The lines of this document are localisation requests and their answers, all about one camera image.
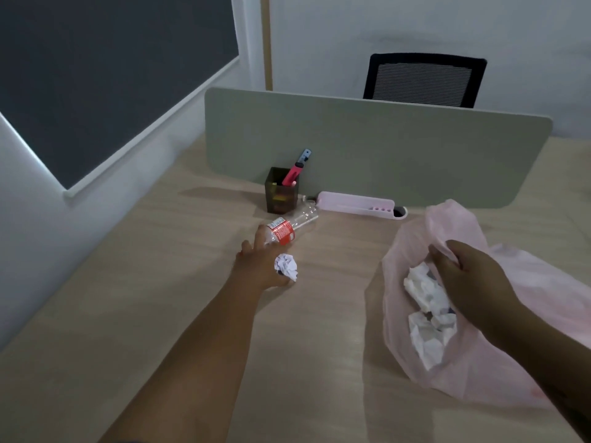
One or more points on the person's right hand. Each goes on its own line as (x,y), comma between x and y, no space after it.
(480,290)

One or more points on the person's left hand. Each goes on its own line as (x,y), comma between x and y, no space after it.
(258,267)

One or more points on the person's right fingers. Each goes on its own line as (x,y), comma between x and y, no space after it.
(445,253)

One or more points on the person's left fingers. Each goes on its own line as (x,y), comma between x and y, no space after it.
(261,235)

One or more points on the white paper ball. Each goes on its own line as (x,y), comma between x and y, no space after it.
(286,266)

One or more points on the pink plastic bag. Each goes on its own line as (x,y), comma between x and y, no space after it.
(466,369)

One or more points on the person's left forearm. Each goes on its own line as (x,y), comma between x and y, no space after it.
(198,364)

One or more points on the person's right forearm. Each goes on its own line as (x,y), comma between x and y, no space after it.
(549,355)

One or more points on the clear bottle with red label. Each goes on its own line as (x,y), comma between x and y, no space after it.
(292,224)

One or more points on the crumpled white paper wad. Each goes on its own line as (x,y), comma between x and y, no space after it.
(422,286)
(429,339)

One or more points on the dark translucent pen holder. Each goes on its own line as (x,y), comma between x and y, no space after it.
(280,193)

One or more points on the red utility knife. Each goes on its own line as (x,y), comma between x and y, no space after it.
(295,169)

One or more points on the grey-green desk divider panel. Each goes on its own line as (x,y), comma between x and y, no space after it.
(369,147)

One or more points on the black mesh office chair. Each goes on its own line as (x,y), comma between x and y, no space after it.
(422,80)

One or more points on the wooden door frame strip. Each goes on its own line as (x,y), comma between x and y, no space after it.
(266,41)

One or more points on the dark window with white frame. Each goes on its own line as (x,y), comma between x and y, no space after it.
(92,78)

